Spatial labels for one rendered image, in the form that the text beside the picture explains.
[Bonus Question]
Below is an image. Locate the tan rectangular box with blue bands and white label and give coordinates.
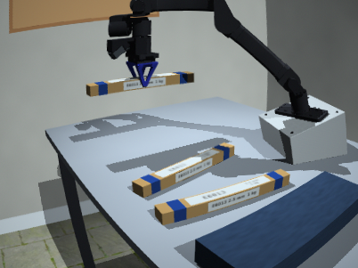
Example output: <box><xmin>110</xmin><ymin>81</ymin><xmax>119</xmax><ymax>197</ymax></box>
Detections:
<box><xmin>154</xmin><ymin>169</ymin><xmax>290</xmax><ymax>225</ymax></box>

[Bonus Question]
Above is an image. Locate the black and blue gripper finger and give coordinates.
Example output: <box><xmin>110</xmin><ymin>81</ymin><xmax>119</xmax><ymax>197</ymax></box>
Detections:
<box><xmin>134</xmin><ymin>61</ymin><xmax>158</xmax><ymax>86</ymax></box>
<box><xmin>126</xmin><ymin>61</ymin><xmax>146</xmax><ymax>77</ymax></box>

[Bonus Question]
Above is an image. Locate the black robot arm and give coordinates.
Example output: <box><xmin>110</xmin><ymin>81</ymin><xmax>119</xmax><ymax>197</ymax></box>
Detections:
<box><xmin>107</xmin><ymin>0</ymin><xmax>329</xmax><ymax>122</ymax></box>

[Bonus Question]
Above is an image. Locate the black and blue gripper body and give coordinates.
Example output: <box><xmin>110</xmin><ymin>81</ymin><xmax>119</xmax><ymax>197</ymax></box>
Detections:
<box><xmin>126</xmin><ymin>36</ymin><xmax>159</xmax><ymax>64</ymax></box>

